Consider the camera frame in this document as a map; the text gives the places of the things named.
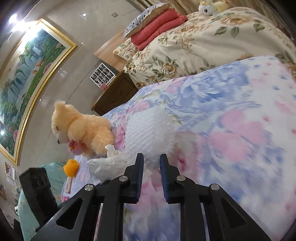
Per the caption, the white tissue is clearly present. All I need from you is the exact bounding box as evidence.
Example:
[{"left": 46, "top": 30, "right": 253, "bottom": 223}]
[{"left": 87, "top": 145, "right": 130, "bottom": 183}]

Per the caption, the white foam net sleeve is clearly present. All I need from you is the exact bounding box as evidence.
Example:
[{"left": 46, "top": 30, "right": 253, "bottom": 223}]
[{"left": 125, "top": 105, "right": 176, "bottom": 169}]

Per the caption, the teal bedsheet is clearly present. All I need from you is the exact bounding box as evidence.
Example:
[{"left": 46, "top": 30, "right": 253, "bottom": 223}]
[{"left": 18, "top": 163, "right": 66, "bottom": 240}]

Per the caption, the orange knitted cup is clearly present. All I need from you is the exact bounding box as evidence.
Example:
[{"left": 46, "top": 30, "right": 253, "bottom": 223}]
[{"left": 63, "top": 159, "right": 79, "bottom": 178}]

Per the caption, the cream teddy bear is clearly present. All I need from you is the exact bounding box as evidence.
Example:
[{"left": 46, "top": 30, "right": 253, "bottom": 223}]
[{"left": 51, "top": 100, "right": 115, "bottom": 158}]

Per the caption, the blue pink floral bedspread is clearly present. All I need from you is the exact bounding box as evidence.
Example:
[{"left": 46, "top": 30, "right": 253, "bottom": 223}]
[{"left": 106, "top": 56, "right": 295, "bottom": 240}]

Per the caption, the gold framed landscape painting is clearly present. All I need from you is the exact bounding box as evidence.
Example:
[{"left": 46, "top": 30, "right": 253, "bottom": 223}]
[{"left": 1, "top": 19, "right": 77, "bottom": 165}]

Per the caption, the wooden nightstand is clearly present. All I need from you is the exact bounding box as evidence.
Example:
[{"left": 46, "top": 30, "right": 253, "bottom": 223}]
[{"left": 91, "top": 70, "right": 138, "bottom": 116}]

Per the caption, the floral beige bed quilt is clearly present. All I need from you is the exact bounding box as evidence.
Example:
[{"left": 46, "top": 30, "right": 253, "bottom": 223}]
[{"left": 114, "top": 7, "right": 295, "bottom": 88}]

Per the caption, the blue white patterned pillow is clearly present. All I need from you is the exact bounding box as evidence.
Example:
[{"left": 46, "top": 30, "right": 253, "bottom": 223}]
[{"left": 122, "top": 3, "right": 169, "bottom": 40}]

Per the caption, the folded red blanket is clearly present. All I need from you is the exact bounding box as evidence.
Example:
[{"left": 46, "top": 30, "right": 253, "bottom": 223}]
[{"left": 131, "top": 9, "right": 188, "bottom": 51}]

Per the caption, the white bunny plush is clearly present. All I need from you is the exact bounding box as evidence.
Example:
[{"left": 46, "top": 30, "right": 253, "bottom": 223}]
[{"left": 198, "top": 1, "right": 219, "bottom": 16}]

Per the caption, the tan bear plush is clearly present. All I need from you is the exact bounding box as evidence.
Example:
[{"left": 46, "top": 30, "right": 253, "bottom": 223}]
[{"left": 213, "top": 1, "right": 231, "bottom": 12}]

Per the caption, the photo collage frame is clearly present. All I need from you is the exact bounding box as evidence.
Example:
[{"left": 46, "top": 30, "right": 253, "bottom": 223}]
[{"left": 90, "top": 63, "right": 116, "bottom": 89}]

